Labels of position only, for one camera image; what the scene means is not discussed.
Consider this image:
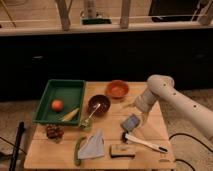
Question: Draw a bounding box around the beige wrapped gripper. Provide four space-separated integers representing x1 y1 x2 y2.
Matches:
134 89 157 126

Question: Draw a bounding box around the blue grey sponge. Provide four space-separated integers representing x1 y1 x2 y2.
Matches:
121 114 140 132

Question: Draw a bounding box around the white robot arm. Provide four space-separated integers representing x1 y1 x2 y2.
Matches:
134 75 213 143

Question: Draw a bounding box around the orange bowl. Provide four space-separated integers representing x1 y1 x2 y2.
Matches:
105 80 129 98

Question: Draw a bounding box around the dark brown bowl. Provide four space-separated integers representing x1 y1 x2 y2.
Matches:
87 94 111 117

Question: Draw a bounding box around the wooden block eraser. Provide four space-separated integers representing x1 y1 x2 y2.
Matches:
109 144 136 158

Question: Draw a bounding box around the grey folded cloth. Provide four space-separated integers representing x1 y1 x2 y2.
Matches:
78 130 105 159

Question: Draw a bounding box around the green cucumber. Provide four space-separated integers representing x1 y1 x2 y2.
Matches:
74 136 86 166

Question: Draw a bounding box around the yellow corn cob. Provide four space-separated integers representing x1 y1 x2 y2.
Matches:
61 108 79 122

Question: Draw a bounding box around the green plastic tray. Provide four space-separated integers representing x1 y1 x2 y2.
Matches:
33 79 85 126

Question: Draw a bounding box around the orange tomato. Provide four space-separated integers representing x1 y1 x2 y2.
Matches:
51 99 64 112

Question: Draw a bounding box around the dark grape bunch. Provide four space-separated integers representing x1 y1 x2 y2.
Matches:
46 124 64 139

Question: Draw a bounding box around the black pole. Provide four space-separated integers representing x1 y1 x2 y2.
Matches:
9 122 25 171

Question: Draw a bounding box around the white handled brush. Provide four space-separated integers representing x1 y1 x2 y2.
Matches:
121 132 168 153

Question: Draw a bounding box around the black cable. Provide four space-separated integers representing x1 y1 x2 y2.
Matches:
168 132 213 171

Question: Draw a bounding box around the green handled spoon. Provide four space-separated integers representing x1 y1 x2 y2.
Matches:
80 103 101 129

